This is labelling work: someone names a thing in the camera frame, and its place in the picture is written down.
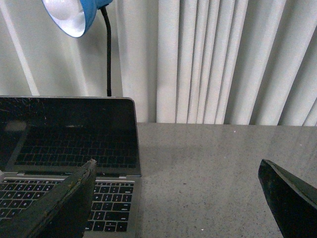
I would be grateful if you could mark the white pleated curtain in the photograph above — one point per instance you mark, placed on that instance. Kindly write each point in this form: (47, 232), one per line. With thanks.
(184, 61)

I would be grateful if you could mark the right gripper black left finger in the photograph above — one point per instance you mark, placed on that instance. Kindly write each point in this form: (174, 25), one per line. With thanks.
(61, 213)

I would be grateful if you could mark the blue desk lamp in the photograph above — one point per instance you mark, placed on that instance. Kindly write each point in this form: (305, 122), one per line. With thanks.
(75, 17)

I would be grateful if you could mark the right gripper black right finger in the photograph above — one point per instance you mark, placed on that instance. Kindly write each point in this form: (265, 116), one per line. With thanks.
(292, 201)

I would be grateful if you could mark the grey laptop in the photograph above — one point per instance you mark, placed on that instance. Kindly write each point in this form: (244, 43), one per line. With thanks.
(45, 139)

